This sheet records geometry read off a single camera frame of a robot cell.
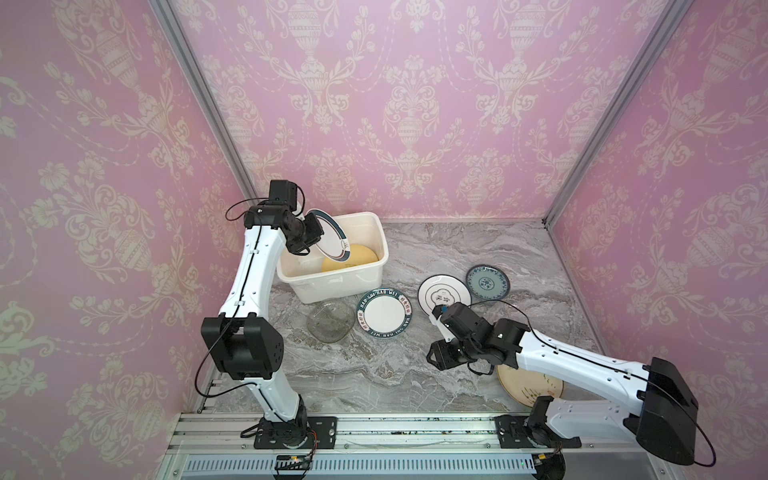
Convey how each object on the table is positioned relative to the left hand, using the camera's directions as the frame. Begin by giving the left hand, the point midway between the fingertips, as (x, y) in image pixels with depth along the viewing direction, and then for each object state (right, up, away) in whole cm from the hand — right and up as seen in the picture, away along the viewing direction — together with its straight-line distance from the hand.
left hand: (321, 234), depth 82 cm
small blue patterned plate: (+53, -15, +20) cm, 59 cm away
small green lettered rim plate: (+17, -24, +12) cm, 32 cm away
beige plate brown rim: (+56, -41, -2) cm, 70 cm away
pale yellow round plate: (+8, -6, +22) cm, 24 cm away
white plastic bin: (-2, -12, +2) cm, 12 cm away
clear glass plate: (0, -27, +12) cm, 29 cm away
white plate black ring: (+36, -18, +18) cm, 44 cm away
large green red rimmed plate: (+2, -2, +9) cm, 10 cm away
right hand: (+30, -32, -5) cm, 45 cm away
